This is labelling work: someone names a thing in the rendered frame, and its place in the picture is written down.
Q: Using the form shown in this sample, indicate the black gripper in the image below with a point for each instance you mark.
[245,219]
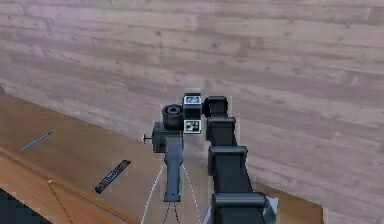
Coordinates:
[173,146]

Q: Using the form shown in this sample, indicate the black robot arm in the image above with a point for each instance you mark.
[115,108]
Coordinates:
[230,173]

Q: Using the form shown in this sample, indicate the black remote control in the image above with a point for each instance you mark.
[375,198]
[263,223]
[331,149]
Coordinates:
[112,176]

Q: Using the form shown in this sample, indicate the brown wooden table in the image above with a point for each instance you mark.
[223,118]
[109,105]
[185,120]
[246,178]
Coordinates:
[66,166]

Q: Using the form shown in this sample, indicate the blue pen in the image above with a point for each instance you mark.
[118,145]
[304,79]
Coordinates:
[35,141]

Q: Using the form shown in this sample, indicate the black flat object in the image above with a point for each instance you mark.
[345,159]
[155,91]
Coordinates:
[15,210]

